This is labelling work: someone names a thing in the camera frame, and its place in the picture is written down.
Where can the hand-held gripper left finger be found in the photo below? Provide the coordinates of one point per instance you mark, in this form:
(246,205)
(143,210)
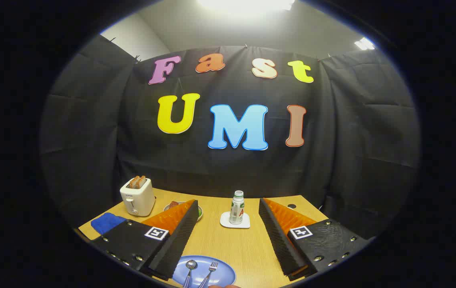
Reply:
(176,244)

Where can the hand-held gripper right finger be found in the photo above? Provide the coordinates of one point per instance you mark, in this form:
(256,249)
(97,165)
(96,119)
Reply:
(277,236)

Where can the plate with food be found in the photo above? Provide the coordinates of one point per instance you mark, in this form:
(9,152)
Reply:
(170,206)

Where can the white plastic drink bottle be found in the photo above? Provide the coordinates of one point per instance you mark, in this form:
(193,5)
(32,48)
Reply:
(236,210)

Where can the white square coaster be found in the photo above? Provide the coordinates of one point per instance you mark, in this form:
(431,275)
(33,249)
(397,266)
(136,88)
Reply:
(224,222)

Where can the white toaster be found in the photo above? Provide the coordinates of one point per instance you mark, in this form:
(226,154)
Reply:
(138,202)

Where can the blue round plate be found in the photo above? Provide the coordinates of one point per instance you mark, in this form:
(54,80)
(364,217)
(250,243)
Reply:
(223,276)

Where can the brown toast slice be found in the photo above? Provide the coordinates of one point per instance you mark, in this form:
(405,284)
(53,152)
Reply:
(133,183)
(142,180)

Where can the blue folded cloth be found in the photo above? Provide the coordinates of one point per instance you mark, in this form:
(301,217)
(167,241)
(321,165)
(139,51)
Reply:
(106,223)

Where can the black backdrop cloth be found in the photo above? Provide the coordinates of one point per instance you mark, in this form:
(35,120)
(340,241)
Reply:
(331,140)

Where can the small ceiling light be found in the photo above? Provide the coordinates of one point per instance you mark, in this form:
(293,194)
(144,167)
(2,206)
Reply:
(364,44)

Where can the large ceiling light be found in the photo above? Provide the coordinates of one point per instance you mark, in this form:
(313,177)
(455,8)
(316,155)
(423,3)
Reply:
(243,4)

